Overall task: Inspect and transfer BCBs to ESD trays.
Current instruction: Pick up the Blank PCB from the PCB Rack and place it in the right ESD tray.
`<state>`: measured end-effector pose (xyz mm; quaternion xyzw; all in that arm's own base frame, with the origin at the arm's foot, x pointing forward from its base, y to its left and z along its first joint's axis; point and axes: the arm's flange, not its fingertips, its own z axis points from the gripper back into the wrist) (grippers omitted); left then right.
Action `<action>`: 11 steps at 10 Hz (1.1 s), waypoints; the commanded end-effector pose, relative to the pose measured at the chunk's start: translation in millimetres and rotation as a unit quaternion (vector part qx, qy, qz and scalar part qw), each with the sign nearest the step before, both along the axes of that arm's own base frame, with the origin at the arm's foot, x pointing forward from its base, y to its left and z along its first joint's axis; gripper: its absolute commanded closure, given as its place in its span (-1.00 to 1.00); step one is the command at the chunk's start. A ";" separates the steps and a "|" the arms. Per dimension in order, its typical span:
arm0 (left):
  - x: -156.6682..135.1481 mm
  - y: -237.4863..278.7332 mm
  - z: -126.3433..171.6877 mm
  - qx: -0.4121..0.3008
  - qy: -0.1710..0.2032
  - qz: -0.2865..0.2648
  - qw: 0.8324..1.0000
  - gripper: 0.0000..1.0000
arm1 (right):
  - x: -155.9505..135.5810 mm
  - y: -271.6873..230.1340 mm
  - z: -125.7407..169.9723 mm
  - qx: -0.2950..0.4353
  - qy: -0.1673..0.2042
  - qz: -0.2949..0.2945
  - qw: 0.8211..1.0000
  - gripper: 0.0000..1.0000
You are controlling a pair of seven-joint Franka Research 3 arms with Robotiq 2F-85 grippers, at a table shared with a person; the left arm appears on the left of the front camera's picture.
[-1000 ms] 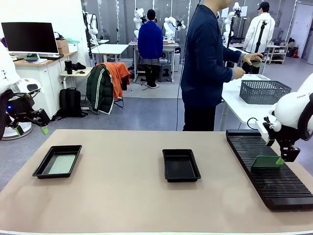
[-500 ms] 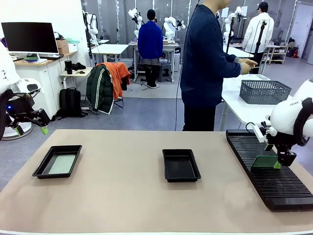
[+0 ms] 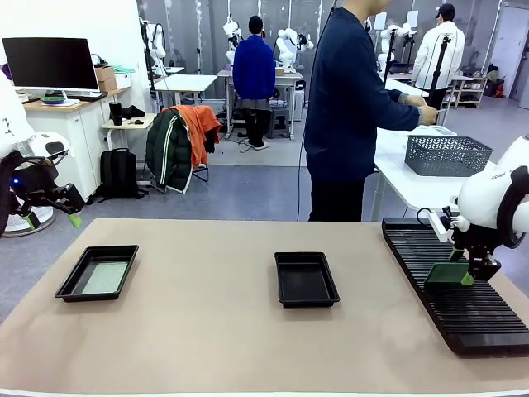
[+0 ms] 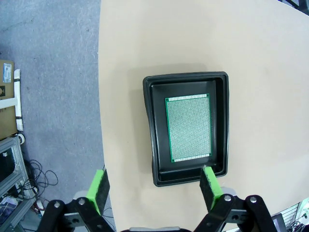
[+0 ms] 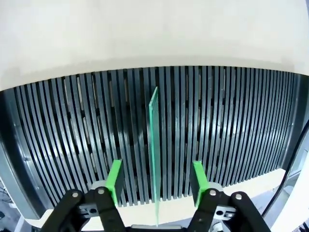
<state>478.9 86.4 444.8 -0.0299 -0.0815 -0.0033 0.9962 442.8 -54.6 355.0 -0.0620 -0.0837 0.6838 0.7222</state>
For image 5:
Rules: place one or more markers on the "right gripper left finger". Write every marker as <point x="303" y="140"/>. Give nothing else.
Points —
<point x="108" y="193"/>

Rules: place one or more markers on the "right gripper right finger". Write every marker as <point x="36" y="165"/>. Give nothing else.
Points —
<point x="205" y="193"/>

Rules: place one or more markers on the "green circuit board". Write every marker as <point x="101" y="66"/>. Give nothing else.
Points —
<point x="154" y="145"/>

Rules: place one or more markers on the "black slotted PCB rack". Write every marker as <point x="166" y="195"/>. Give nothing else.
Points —
<point x="217" y="120"/>

